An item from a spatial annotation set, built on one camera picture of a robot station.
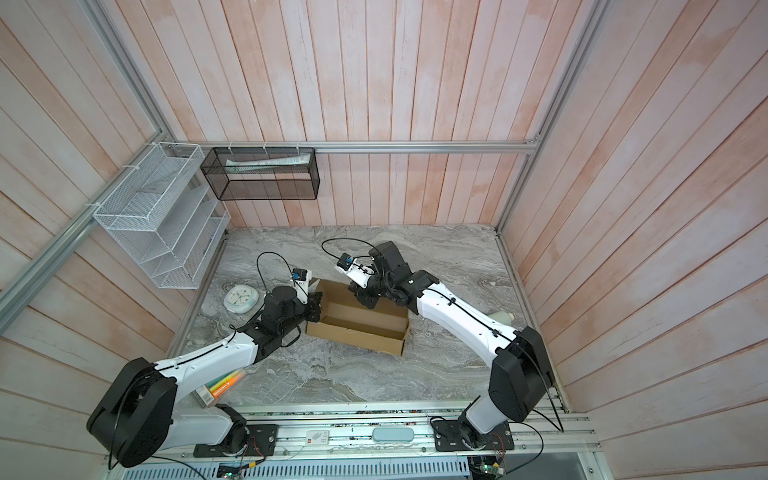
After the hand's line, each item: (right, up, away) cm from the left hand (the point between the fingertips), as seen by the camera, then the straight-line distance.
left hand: (322, 299), depth 87 cm
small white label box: (+1, -33, -14) cm, 35 cm away
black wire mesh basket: (-25, +42, +17) cm, 52 cm away
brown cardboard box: (+7, -8, +7) cm, 12 cm away
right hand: (+9, +5, -6) cm, 12 cm away
